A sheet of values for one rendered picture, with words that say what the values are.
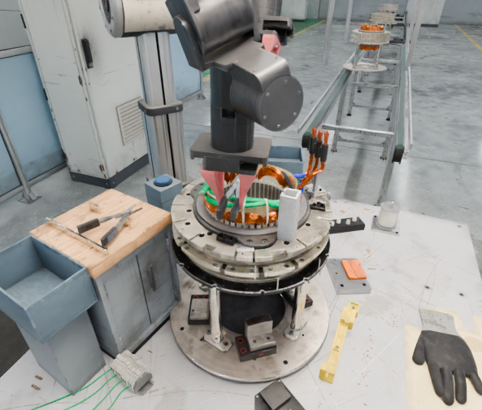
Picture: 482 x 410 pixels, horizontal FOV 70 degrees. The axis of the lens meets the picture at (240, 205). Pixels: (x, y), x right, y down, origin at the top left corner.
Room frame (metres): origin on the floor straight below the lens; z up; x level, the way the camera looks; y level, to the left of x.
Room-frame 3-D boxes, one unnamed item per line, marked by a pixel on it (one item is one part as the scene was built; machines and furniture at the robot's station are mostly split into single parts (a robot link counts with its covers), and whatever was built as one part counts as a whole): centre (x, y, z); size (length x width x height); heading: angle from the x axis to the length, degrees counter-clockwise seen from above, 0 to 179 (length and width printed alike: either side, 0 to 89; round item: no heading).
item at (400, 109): (6.22, -2.42, 0.40); 9.75 x 0.62 x 0.79; 158
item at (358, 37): (3.37, -1.15, 0.94); 0.39 x 0.39 x 0.30
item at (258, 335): (0.47, -0.04, 0.85); 0.06 x 0.04 x 0.05; 105
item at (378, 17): (5.24, -1.90, 0.94); 0.39 x 0.39 x 0.30
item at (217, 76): (0.43, 0.01, 1.37); 0.07 x 0.06 x 0.07; 31
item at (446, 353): (0.46, -0.45, 0.79); 0.24 x 0.13 x 0.02; 158
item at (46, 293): (0.44, 0.36, 0.92); 0.17 x 0.11 x 0.28; 57
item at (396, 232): (0.94, -0.49, 0.83); 0.09 x 0.09 x 0.10; 68
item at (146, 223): (0.56, 0.28, 1.05); 0.20 x 0.19 x 0.02; 147
